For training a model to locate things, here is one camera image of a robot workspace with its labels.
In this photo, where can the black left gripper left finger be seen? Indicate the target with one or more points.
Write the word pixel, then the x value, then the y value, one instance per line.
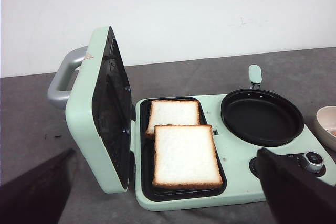
pixel 40 194

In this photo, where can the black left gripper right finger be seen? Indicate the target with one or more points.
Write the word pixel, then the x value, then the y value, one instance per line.
pixel 294 195

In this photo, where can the beige ribbed bowl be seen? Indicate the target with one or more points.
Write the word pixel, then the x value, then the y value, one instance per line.
pixel 324 124

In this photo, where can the mint green hinged lid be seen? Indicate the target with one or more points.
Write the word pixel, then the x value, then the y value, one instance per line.
pixel 91 85

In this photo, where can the bread slice with brown crust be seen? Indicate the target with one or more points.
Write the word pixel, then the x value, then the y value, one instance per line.
pixel 172 112

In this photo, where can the mint green breakfast maker base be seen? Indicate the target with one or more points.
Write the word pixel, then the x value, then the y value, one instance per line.
pixel 240 185

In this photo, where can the right silver knob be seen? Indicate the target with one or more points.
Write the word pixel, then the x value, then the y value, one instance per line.
pixel 312 162

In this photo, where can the black round frying pan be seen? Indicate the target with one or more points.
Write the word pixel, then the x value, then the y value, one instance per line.
pixel 261 117

